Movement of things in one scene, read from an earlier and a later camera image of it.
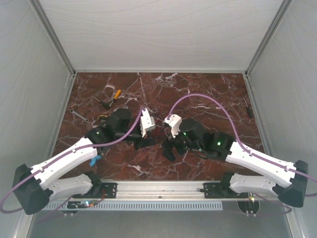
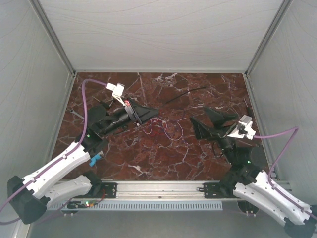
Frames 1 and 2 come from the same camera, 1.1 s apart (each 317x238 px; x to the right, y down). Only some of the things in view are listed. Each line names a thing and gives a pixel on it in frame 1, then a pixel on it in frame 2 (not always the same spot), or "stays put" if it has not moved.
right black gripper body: x=181 y=144 → x=225 y=131
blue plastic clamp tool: x=93 y=159 stays put
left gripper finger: x=148 y=142 → x=144 y=113
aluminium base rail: x=165 y=190 stays put
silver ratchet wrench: x=72 y=111 stays put
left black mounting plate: x=100 y=190 stays put
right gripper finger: x=169 y=151 → x=204 y=131
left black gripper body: x=139 y=141 → x=132 y=113
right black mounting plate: x=219 y=190 stays put
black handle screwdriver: x=105 y=104 stays put
